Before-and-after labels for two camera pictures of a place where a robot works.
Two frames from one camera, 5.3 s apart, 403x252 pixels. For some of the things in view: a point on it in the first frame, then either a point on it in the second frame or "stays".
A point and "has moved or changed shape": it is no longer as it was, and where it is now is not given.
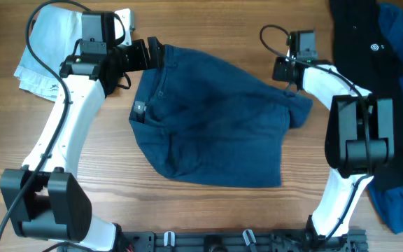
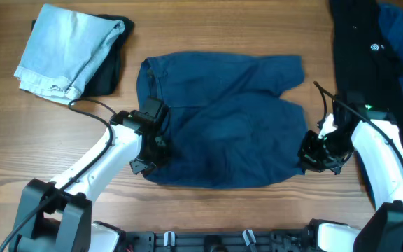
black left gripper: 155,52 to 153,150
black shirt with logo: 362,50 stays
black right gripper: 280,70 to 317,154
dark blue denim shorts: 210,122 has moved or changed shape
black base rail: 353,240 stays
